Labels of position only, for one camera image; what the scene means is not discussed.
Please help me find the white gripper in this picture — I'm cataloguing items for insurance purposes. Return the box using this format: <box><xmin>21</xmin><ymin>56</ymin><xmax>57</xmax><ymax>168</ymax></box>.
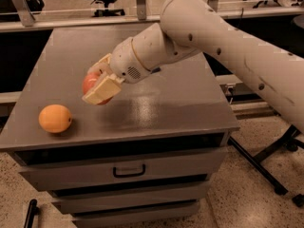
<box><xmin>83</xmin><ymin>37</ymin><xmax>151</xmax><ymax>105</ymax></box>

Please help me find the red apple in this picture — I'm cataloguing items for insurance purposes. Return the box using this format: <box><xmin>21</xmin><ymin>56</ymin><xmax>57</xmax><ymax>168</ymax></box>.
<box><xmin>82</xmin><ymin>72</ymin><xmax>100</xmax><ymax>94</ymax></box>

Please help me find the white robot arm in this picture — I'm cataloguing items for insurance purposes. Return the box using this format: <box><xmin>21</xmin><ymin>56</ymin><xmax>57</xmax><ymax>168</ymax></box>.
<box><xmin>83</xmin><ymin>0</ymin><xmax>304</xmax><ymax>132</ymax></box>

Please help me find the orange fruit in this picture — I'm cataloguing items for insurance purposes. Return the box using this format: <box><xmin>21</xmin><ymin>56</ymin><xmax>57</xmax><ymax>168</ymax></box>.
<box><xmin>38</xmin><ymin>104</ymin><xmax>72</xmax><ymax>133</ymax></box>

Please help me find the grey drawer cabinet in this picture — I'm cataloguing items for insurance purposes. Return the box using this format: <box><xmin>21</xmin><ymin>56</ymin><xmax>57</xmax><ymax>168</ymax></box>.
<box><xmin>0</xmin><ymin>25</ymin><xmax>238</xmax><ymax>219</ymax></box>

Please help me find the grey top drawer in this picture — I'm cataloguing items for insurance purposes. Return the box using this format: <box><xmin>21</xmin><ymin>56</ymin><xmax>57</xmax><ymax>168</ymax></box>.
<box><xmin>20</xmin><ymin>147</ymin><xmax>226</xmax><ymax>191</ymax></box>

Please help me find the grey drawer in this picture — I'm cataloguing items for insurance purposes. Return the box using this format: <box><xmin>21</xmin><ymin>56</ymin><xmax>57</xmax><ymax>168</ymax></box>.
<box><xmin>53</xmin><ymin>180</ymin><xmax>210</xmax><ymax>214</ymax></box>
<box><xmin>20</xmin><ymin>147</ymin><xmax>226</xmax><ymax>191</ymax></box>
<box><xmin>73</xmin><ymin>200</ymin><xmax>200</xmax><ymax>228</ymax></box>

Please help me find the grey middle drawer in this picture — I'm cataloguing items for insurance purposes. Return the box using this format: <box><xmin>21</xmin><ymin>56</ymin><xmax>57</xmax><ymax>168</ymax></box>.
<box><xmin>53</xmin><ymin>180</ymin><xmax>210</xmax><ymax>214</ymax></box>

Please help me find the black object bottom left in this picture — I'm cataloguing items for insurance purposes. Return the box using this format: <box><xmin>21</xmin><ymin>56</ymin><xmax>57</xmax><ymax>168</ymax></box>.
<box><xmin>24</xmin><ymin>199</ymin><xmax>39</xmax><ymax>228</ymax></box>

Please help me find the grey bottom drawer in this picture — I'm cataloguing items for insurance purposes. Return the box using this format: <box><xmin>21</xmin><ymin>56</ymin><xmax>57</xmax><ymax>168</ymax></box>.
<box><xmin>73</xmin><ymin>200</ymin><xmax>200</xmax><ymax>228</ymax></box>

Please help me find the black stand base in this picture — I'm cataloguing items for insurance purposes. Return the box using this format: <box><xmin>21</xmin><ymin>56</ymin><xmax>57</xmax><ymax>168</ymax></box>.
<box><xmin>228</xmin><ymin>125</ymin><xmax>304</xmax><ymax>208</ymax></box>

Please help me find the metal railing frame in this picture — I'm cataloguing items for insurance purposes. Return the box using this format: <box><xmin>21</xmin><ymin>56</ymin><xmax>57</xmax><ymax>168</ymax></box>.
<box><xmin>0</xmin><ymin>0</ymin><xmax>304</xmax><ymax>32</ymax></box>

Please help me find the black drawer handle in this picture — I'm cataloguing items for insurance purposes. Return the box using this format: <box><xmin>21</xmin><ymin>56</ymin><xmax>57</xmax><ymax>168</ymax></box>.
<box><xmin>112</xmin><ymin>164</ymin><xmax>146</xmax><ymax>179</ymax></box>

